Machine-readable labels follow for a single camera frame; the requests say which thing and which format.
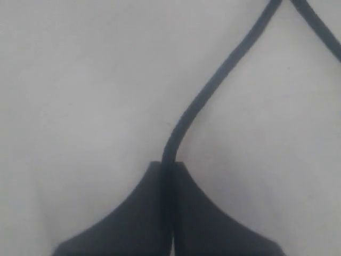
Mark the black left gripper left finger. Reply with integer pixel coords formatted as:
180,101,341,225
53,162,173,255

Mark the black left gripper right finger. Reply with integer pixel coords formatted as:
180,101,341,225
172,162,284,256

